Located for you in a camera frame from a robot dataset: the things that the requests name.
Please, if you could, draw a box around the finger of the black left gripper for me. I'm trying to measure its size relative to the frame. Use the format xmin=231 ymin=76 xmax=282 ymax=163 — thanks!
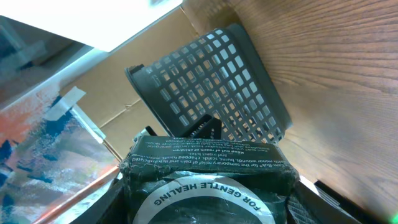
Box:
xmin=181 ymin=114 xmax=222 ymax=139

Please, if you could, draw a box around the dark mesh plastic basket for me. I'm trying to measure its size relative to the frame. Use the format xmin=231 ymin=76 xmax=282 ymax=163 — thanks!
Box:
xmin=125 ymin=24 xmax=293 ymax=144

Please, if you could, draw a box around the colourful painted board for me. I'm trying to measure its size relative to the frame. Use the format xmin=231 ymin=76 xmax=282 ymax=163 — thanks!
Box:
xmin=1 ymin=86 xmax=118 ymax=223

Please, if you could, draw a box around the round label dark packet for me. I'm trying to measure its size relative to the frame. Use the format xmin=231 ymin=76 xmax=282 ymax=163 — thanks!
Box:
xmin=119 ymin=136 xmax=299 ymax=223

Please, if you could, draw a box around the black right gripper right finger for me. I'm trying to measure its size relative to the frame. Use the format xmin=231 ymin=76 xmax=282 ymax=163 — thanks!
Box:
xmin=286 ymin=180 xmax=386 ymax=224

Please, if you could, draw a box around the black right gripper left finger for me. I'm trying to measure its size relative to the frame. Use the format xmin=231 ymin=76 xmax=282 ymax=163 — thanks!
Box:
xmin=71 ymin=179 xmax=127 ymax=224

